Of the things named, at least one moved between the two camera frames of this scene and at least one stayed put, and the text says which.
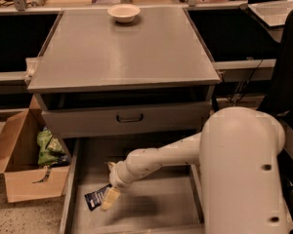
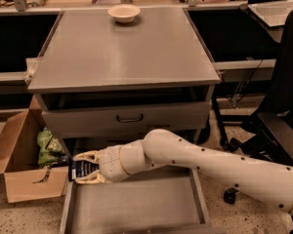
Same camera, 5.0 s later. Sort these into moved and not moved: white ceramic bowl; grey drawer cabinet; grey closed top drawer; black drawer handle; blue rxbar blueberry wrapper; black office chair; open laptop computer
Moved: blue rxbar blueberry wrapper
Not moved: black drawer handle; black office chair; grey closed top drawer; open laptop computer; white ceramic bowl; grey drawer cabinet
